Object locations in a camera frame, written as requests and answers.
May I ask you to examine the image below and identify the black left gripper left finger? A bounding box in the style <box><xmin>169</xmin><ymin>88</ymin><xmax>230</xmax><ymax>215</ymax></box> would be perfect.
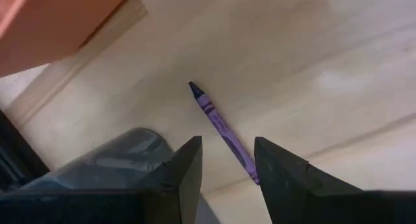
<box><xmin>142</xmin><ymin>136</ymin><xmax>203</xmax><ymax>224</ymax></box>

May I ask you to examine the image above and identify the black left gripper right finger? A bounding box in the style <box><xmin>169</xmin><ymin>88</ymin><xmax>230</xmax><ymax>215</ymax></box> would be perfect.
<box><xmin>254</xmin><ymin>136</ymin><xmax>361</xmax><ymax>224</ymax></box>

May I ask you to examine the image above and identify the purple crayon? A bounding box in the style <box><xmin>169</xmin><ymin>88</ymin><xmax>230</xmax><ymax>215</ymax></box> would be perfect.
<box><xmin>188</xmin><ymin>81</ymin><xmax>261</xmax><ymax>186</ymax></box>

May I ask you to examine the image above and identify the translucent grey plastic bin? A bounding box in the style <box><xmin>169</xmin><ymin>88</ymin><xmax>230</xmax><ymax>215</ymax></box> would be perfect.
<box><xmin>19</xmin><ymin>127</ymin><xmax>175</xmax><ymax>191</ymax></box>

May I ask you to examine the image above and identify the orange plastic bin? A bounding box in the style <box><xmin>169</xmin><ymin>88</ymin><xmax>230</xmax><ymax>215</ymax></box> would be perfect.
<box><xmin>0</xmin><ymin>0</ymin><xmax>136</xmax><ymax>78</ymax></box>

